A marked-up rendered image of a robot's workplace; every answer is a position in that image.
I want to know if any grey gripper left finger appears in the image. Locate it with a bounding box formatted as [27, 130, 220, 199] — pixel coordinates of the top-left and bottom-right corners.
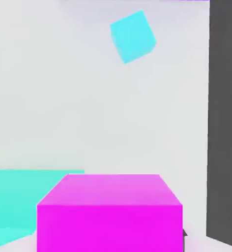
[0, 230, 38, 252]

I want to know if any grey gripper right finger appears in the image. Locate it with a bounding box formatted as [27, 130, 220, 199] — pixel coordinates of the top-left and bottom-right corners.
[182, 226, 232, 252]

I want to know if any small magenta cube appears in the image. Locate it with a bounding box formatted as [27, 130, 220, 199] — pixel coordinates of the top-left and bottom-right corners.
[36, 173, 184, 252]

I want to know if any small cyan cube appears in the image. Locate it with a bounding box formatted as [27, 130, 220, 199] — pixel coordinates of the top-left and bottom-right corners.
[109, 9, 157, 65]

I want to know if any large turquoise box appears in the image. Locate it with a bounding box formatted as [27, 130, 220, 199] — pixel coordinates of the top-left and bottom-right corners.
[0, 169, 86, 250]

